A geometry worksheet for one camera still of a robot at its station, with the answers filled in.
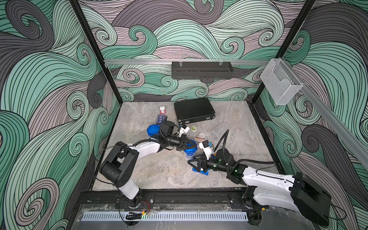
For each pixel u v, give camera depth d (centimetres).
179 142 74
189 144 78
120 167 45
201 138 98
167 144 67
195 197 75
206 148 70
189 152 77
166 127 70
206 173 82
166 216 70
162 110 110
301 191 41
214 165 66
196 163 68
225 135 64
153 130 87
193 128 104
